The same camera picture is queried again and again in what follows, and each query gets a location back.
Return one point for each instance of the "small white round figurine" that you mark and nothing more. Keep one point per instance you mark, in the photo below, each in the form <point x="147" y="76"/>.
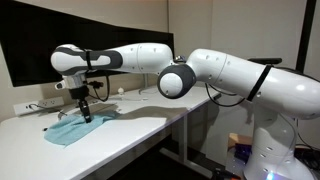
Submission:
<point x="121" y="91"/>

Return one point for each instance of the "white desk leg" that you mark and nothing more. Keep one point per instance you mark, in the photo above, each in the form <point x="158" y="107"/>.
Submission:
<point x="181" y="156"/>

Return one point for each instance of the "teal terry towel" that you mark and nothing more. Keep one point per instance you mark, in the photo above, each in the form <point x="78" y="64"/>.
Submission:
<point x="73" y="127"/>

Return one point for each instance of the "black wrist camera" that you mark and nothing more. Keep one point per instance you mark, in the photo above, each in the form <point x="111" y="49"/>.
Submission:
<point x="96" y="84"/>

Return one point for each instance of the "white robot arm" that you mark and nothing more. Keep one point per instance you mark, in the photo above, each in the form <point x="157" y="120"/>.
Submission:
<point x="277" y="95"/>

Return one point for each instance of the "black vertical pole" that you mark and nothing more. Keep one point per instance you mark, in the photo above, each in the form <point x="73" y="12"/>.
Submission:
<point x="305" y="34"/>

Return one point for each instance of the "white power strip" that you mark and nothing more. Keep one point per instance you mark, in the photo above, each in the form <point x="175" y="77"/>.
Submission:
<point x="35" y="106"/>

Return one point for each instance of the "cardboard box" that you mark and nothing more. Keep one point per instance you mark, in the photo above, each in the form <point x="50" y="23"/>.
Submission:
<point x="241" y="143"/>

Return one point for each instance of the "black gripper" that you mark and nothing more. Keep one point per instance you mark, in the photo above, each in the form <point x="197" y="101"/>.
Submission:
<point x="81" y="93"/>

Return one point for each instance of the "large black monitor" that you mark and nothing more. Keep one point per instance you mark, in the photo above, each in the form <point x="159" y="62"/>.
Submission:
<point x="29" y="34"/>

